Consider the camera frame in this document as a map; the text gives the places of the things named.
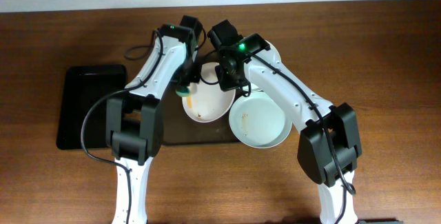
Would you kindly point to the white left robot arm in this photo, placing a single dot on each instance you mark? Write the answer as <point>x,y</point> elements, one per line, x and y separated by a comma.
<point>134,119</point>

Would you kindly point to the black plastic tray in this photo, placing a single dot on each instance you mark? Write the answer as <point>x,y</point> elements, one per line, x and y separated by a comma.
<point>83,87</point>

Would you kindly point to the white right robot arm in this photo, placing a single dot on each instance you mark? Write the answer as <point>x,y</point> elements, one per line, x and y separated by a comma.
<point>329,144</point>

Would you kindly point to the pink plastic plate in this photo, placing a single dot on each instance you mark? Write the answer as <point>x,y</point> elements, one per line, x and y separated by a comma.
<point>207,103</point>

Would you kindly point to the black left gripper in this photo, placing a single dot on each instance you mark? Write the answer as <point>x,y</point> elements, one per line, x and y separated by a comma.
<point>188,77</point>

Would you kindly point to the cream plastic plate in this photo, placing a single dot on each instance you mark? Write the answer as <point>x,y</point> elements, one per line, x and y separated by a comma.
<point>257,72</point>

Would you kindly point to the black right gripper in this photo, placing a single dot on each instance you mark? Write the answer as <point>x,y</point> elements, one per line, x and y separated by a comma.
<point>228,83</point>

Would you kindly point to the pale green plastic plate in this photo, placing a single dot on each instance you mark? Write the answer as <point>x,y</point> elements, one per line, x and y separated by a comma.
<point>257,121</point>

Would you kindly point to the green yellow sponge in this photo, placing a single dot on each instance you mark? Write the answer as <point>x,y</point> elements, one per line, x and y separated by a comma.
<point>183,91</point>

